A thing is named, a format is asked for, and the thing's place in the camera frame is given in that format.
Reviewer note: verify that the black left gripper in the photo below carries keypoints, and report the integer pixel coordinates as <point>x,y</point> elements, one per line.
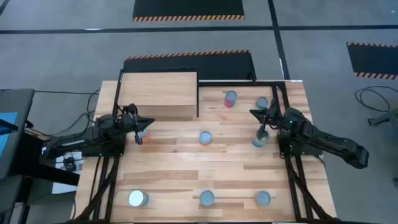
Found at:
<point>130,123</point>

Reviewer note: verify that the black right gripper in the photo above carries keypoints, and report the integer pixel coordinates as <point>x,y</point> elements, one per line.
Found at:
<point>275,116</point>

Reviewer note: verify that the orange circle-print can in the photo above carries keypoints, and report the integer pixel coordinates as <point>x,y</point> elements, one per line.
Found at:
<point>145,135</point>

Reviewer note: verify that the short teal shark can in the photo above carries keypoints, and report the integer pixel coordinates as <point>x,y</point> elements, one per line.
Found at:
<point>261,102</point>

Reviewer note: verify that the tall blue Cherries can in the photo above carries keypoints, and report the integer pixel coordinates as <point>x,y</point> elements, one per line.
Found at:
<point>259,141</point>
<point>138,198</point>

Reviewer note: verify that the tall pink teal can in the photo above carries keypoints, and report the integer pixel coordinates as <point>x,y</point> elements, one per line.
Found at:
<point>230,99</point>

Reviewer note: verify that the short orange can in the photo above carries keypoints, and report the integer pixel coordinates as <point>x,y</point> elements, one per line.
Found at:
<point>205,137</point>

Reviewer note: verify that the yellow bean-print can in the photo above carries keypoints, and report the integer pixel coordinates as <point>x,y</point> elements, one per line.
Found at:
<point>264,198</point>

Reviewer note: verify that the white green vegetable can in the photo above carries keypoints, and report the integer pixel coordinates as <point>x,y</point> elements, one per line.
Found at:
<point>207,198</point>

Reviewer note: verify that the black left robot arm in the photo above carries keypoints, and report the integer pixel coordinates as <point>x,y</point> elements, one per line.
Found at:
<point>93,133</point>

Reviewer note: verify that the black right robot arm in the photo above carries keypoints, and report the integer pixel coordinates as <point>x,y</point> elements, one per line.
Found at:
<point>326,140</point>

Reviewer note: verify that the black mat with hazard stripes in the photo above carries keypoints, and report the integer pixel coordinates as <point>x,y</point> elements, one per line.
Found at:
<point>217,67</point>
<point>373,60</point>
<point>188,9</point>

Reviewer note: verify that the small black device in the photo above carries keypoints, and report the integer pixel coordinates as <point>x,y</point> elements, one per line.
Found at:
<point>69,164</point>

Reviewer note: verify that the white paper sheet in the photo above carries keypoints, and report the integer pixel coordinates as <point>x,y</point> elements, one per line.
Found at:
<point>63,188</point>

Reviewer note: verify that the black side stand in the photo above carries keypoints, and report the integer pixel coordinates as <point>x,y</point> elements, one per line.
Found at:
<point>37,169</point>

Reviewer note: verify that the dark grey stand base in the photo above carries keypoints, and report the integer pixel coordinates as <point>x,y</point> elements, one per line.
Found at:
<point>385,119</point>

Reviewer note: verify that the grey desk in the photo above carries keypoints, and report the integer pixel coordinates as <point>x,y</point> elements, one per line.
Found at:
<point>21,102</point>

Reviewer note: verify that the blue panel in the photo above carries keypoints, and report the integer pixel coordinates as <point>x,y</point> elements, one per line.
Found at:
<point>9,117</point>

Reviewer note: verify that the wooden shelf with black frame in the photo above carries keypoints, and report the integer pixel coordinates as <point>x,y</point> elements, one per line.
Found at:
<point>158,88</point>

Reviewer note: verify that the black metal rig frame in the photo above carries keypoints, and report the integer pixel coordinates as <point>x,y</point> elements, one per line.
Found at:
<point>236,83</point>

